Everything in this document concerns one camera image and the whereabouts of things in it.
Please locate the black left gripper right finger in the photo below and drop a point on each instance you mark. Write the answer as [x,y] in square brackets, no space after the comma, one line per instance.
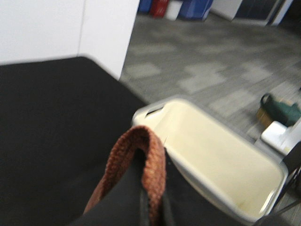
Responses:
[188,207]

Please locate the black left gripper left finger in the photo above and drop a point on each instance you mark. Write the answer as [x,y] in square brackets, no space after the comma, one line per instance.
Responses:
[126,204]

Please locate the brown microfibre towel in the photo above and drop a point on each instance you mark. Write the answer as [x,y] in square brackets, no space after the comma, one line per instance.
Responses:
[153,177]

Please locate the white plastic storage basket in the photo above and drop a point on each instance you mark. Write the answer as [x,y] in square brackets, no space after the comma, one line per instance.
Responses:
[230,172]

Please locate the white box on floor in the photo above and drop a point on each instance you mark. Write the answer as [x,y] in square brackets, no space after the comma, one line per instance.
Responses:
[279,138]

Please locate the dark green bag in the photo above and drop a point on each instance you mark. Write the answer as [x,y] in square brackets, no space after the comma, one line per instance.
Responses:
[273,109]

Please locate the blue bin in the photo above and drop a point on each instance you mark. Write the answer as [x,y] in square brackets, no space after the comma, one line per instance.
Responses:
[195,9]

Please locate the red container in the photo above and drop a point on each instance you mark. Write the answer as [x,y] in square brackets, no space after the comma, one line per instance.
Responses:
[158,8]

